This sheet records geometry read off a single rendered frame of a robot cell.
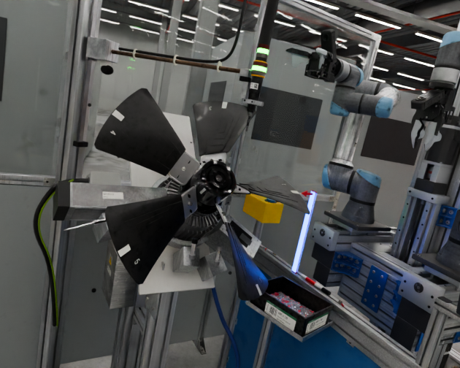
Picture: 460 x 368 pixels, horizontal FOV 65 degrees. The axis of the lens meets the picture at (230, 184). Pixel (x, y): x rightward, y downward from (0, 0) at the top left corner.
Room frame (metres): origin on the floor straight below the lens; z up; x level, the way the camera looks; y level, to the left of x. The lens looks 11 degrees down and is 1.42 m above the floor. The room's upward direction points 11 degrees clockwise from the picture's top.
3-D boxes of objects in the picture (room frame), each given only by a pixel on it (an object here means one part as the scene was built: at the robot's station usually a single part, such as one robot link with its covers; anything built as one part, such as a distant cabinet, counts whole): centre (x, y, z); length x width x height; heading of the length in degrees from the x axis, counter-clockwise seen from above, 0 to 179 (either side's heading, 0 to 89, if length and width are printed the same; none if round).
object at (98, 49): (1.38, 0.56, 1.54); 0.10 x 0.07 x 0.09; 67
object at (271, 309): (1.10, -0.27, 0.85); 0.22 x 0.17 x 0.07; 46
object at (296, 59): (1.32, -0.14, 1.64); 0.09 x 0.03 x 0.06; 102
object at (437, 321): (0.88, -0.61, 0.96); 0.03 x 0.03 x 0.20; 32
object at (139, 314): (1.25, 0.21, 0.56); 0.19 x 0.04 x 0.04; 32
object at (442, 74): (1.21, -0.60, 1.65); 0.08 x 0.08 x 0.05
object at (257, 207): (1.58, -0.17, 1.02); 0.16 x 0.10 x 0.11; 32
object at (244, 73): (1.14, -0.01, 1.50); 0.09 x 0.07 x 0.10; 67
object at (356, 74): (1.46, -0.36, 1.64); 0.11 x 0.08 x 0.09; 132
